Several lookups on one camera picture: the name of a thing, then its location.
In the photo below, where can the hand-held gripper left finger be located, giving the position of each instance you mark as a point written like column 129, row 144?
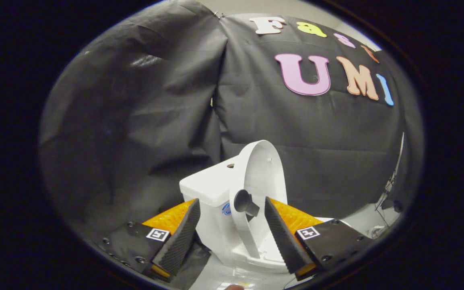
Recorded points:
column 181, row 237

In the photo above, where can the black backdrop cloth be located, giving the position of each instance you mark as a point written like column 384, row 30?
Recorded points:
column 143, row 121

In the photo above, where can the white toilet body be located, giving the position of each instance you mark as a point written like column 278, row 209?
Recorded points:
column 207, row 189

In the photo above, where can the metal stand pole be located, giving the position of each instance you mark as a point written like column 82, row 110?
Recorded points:
column 394, row 169

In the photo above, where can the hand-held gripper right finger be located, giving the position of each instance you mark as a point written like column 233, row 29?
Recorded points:
column 284, row 237

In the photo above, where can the white toilet lid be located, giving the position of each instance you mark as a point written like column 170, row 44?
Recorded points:
column 262, row 169

